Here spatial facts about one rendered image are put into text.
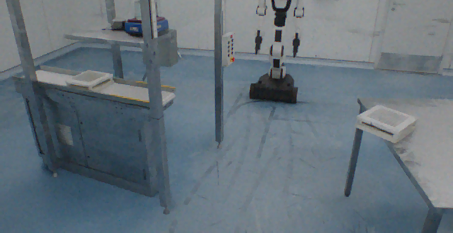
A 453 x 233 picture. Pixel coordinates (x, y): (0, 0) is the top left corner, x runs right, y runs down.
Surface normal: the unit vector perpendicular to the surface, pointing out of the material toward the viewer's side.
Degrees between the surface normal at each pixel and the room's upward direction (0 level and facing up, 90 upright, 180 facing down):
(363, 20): 90
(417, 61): 90
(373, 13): 90
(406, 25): 90
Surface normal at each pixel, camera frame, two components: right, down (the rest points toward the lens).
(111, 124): -0.39, 0.39
